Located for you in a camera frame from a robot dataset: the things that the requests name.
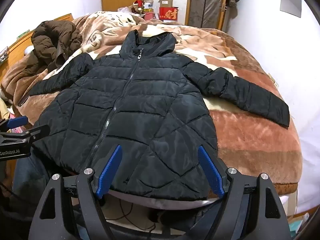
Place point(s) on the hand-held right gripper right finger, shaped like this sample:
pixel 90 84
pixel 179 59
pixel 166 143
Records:
pixel 211 172

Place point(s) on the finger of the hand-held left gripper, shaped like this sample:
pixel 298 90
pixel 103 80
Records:
pixel 17 121
pixel 37 131

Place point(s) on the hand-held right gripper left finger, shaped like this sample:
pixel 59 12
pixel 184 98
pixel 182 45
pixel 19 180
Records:
pixel 110 171

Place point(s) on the black puffer jacket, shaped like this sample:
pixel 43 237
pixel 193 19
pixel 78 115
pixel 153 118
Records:
pixel 140 105

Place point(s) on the brown printed plush blanket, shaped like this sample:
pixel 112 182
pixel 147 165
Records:
pixel 250 130

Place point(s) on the wooden headboard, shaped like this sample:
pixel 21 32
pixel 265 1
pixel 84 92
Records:
pixel 20 42

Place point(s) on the brown puffer jacket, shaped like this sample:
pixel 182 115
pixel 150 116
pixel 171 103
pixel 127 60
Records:
pixel 50 37

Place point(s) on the plush toy with red hat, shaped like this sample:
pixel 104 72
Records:
pixel 138 6

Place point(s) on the red gift box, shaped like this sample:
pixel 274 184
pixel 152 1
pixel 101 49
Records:
pixel 168 14

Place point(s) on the grey fabric wardrobe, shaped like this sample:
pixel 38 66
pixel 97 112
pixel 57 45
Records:
pixel 207 2

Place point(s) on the cardboard box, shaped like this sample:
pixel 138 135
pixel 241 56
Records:
pixel 165 2

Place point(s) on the grey wall panel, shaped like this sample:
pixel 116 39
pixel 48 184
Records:
pixel 291 2

